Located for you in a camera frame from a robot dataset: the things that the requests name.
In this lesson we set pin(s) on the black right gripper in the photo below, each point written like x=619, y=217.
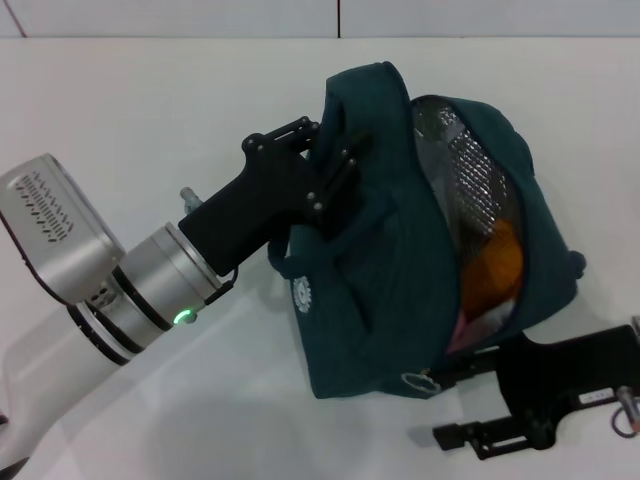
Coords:
x=560, y=370

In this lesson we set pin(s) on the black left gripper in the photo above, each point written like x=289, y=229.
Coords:
x=265, y=210

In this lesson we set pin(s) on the pink peach toy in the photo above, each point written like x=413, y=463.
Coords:
x=460, y=335

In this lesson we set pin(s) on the yellow banana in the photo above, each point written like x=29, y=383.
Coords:
x=500, y=270

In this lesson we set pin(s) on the dark teal lunch bag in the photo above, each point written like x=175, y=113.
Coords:
x=390, y=300

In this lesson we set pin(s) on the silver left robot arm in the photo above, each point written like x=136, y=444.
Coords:
x=75, y=280

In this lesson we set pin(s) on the left gripper silver connector plug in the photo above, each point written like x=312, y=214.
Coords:
x=189, y=198

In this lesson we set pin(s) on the gripper silver connector plug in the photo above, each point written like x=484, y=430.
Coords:
x=629, y=397
x=189, y=198

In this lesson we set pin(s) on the right gripper silver connector plug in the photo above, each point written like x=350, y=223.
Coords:
x=629, y=397

